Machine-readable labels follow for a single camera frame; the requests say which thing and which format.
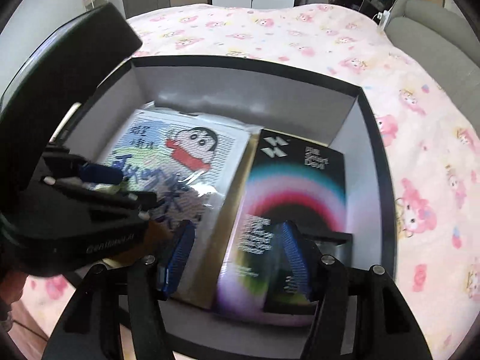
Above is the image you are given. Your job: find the black rainbow Smart Devil box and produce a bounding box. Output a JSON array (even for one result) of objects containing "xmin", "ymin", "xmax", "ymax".
[{"xmin": 212, "ymin": 129, "xmax": 347, "ymax": 326}]

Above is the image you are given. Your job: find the Shin-chan diamond painting pack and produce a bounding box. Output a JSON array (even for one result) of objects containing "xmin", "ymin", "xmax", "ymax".
[{"xmin": 98, "ymin": 109, "xmax": 251, "ymax": 300}]

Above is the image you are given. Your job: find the large black storage box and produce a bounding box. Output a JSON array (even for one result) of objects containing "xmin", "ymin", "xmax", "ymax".
[{"xmin": 57, "ymin": 55, "xmax": 397, "ymax": 359}]

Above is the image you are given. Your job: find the pink cartoon blanket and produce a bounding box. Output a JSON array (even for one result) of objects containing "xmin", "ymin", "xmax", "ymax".
[{"xmin": 22, "ymin": 2, "xmax": 480, "ymax": 360}]

